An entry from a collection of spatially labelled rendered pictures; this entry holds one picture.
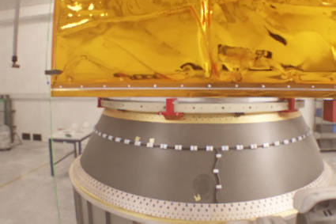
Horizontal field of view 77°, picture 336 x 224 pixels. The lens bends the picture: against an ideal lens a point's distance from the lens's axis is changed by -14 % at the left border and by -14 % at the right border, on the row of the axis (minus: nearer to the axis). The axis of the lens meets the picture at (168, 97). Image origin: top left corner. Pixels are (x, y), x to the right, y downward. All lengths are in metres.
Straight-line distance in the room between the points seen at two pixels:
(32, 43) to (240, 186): 8.16
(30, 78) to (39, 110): 1.10
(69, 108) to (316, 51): 7.18
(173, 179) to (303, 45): 1.02
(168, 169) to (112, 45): 0.76
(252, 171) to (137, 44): 0.93
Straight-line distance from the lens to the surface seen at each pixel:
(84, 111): 7.60
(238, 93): 1.39
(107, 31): 1.46
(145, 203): 1.28
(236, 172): 1.27
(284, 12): 1.49
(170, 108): 1.29
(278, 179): 1.39
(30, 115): 8.70
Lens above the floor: 1.79
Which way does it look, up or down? 2 degrees down
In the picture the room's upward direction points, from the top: straight up
